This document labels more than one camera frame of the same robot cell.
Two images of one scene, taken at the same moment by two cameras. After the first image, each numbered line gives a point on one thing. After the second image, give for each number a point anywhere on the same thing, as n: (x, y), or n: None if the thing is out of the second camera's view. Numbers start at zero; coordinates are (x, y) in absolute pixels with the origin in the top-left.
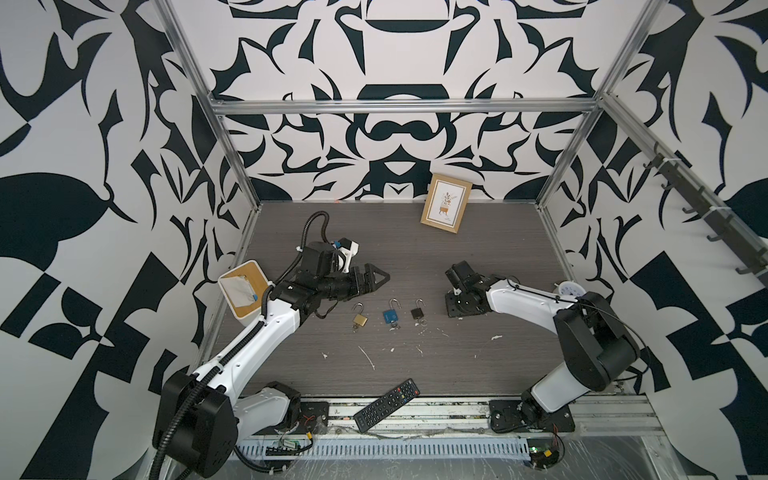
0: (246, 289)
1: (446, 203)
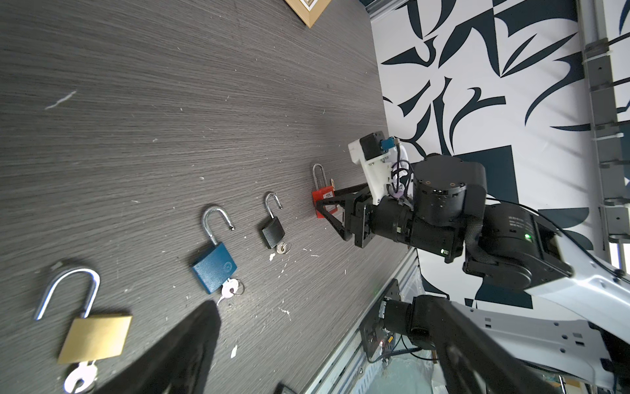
0: None
1: (308, 10)
